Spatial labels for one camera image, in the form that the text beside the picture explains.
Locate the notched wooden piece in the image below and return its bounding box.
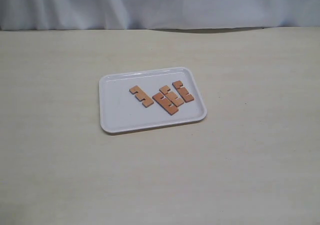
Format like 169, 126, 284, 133
172, 80, 194, 103
152, 92, 179, 116
159, 85, 184, 107
129, 85, 154, 108

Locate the white fabric backdrop curtain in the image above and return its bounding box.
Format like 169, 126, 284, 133
0, 0, 320, 30

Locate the white rectangular plastic tray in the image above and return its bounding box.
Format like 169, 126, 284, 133
98, 67, 207, 134

